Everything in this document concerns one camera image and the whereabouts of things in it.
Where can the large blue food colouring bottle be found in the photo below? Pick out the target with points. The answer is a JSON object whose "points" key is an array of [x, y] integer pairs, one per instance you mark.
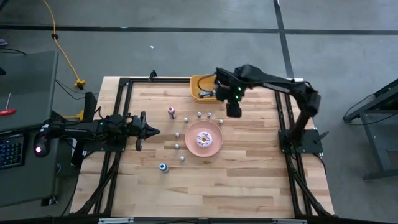
{"points": [[163, 168]]}

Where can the person's shoe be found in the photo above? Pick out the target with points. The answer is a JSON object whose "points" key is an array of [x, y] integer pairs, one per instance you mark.
{"points": [[2, 42]]}

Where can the black frame clamp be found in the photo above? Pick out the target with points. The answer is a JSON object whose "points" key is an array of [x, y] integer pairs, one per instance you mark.
{"points": [[152, 74]]}

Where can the silver frame bracket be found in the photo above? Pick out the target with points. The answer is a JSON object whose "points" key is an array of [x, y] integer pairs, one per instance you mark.
{"points": [[116, 220], [289, 221]]}

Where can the black upright box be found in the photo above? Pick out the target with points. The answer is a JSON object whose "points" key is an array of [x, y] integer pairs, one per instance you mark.
{"points": [[90, 105]]}

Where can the yellow plug connector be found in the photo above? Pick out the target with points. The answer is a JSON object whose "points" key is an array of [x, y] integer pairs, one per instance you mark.
{"points": [[80, 115]]}

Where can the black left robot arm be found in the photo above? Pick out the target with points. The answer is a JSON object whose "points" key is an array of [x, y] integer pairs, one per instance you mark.
{"points": [[77, 130]]}

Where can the pink round plate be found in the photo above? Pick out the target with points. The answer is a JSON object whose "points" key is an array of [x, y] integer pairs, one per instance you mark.
{"points": [[192, 146]]}

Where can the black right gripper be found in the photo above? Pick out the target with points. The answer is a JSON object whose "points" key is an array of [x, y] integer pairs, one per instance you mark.
{"points": [[234, 109]]}

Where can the black lit computer mouse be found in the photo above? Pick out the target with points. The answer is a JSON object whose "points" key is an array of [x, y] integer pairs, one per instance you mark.
{"points": [[38, 151]]}

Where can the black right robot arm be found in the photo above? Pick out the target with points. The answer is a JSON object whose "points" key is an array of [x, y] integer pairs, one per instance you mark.
{"points": [[280, 85]]}

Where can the yellow plastic bin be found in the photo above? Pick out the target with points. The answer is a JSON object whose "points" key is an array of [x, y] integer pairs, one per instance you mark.
{"points": [[196, 93]]}

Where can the backlit computer keyboard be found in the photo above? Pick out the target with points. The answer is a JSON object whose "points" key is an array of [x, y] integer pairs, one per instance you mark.
{"points": [[11, 152]]}

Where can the white frosted donut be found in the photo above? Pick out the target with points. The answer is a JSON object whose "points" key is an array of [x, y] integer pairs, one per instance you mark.
{"points": [[199, 141]]}

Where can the grey desk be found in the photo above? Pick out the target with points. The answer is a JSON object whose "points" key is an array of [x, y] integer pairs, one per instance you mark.
{"points": [[28, 77]]}

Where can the grey metal table frame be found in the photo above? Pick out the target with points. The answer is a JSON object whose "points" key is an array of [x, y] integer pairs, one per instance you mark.
{"points": [[374, 146]]}

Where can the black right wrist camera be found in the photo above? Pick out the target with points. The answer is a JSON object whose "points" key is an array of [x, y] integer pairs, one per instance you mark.
{"points": [[222, 82]]}

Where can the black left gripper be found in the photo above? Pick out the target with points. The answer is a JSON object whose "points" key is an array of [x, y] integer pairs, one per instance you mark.
{"points": [[138, 132]]}

